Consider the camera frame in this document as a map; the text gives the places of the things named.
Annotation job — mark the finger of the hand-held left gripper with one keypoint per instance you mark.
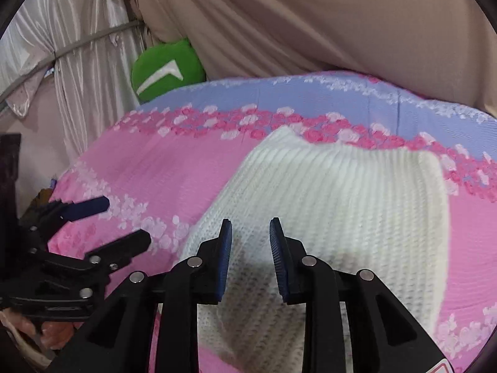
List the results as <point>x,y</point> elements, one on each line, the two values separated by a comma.
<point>128,245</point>
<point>87,206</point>

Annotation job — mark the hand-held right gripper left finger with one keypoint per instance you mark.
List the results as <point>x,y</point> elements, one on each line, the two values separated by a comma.
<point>225,264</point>

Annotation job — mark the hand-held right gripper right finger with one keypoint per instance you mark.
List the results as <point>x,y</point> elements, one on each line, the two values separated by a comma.
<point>278,264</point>

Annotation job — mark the white knit striped sweater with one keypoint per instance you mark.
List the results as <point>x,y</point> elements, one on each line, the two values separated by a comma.
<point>330,202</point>

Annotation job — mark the person's left hand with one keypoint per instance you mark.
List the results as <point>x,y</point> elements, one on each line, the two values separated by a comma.
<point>58,334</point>

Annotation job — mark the brown object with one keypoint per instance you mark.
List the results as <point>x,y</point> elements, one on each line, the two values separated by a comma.
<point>42,196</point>

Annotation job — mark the dark furniture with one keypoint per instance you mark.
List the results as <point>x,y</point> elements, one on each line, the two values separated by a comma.
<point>9,171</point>

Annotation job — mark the pink and blue floral blanket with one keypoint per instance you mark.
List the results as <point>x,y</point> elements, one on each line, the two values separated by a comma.
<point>174,171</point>

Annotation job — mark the white satin curtain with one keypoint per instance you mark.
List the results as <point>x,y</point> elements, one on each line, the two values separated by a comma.
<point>89,66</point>

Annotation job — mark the green pillow with white mark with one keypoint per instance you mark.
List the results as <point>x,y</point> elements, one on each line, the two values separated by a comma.
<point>174,56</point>

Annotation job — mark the beige curtain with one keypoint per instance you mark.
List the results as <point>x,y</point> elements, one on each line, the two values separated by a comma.
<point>310,19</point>

